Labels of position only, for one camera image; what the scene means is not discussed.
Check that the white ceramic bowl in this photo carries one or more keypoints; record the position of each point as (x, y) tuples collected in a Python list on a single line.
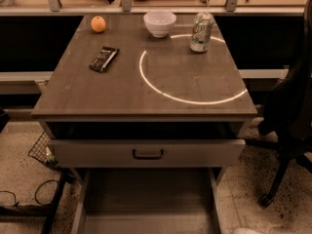
[(159, 23)]

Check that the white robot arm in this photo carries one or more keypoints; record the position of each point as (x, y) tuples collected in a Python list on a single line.
[(243, 230)]

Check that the black wire basket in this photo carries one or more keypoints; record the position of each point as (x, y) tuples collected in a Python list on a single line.
[(42, 153)]

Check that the black snack bar packet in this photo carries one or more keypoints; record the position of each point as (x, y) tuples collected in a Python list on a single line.
[(103, 59)]

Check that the grey wooden drawer cabinet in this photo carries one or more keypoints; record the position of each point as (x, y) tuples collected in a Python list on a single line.
[(155, 88)]

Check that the orange fruit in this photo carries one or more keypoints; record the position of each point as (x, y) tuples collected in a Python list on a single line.
[(98, 24)]

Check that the black office chair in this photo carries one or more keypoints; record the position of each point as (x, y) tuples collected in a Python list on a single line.
[(287, 111)]

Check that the grey drawer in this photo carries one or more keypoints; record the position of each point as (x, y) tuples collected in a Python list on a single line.
[(148, 201), (150, 153)]

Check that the green white soda can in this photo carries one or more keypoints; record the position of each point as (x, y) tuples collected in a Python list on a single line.
[(201, 32)]

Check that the black metal floor stand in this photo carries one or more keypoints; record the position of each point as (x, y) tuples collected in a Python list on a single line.
[(47, 211)]

